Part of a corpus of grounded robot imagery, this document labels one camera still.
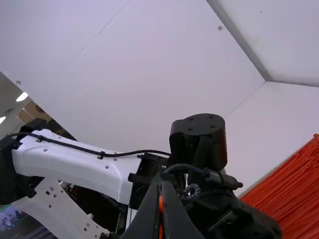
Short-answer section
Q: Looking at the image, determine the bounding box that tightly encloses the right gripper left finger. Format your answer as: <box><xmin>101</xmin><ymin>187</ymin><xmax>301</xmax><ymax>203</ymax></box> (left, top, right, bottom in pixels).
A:
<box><xmin>121</xmin><ymin>178</ymin><xmax>161</xmax><ymax>239</ymax></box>

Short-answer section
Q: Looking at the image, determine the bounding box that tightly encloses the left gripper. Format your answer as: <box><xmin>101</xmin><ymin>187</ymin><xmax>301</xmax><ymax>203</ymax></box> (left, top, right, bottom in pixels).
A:
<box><xmin>178</xmin><ymin>190</ymin><xmax>284</xmax><ymax>239</ymax></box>

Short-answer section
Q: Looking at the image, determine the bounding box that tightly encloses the braided black cable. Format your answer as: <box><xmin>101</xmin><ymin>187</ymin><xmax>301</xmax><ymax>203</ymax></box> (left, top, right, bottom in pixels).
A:
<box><xmin>160</xmin><ymin>162</ymin><xmax>244</xmax><ymax>201</ymax></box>

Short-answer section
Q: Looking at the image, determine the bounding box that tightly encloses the row of orange cable ties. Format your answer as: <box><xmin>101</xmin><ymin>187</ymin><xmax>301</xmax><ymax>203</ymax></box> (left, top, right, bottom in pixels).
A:
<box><xmin>239</xmin><ymin>133</ymin><xmax>319</xmax><ymax>239</ymax></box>

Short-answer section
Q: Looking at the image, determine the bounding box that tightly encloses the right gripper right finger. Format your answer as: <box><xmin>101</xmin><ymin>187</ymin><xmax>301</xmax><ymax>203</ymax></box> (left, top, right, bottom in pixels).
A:
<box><xmin>162</xmin><ymin>181</ymin><xmax>205</xmax><ymax>239</ymax></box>

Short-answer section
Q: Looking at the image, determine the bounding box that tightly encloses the ceiling light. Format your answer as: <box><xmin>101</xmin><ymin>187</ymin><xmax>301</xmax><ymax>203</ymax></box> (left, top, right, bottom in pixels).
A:
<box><xmin>15</xmin><ymin>92</ymin><xmax>29</xmax><ymax>103</ymax></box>

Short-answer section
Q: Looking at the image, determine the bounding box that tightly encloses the brown cardboard box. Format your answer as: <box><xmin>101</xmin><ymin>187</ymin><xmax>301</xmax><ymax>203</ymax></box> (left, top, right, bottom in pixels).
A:
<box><xmin>16</xmin><ymin>100</ymin><xmax>54</xmax><ymax>125</ymax></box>

